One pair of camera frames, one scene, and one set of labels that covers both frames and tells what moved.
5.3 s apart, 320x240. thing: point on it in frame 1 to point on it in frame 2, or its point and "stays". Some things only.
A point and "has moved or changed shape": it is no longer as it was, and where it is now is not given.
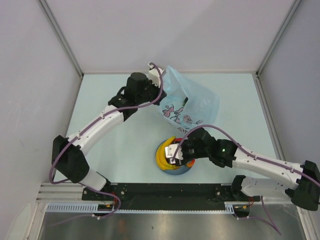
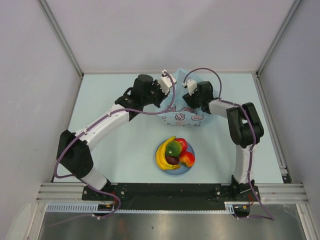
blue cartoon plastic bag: [187, 104] has moved or changed shape
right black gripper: [185, 160] to [189, 99]
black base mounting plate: [163, 196] stays
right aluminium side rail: [267, 116] stays
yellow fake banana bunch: [161, 158] stays
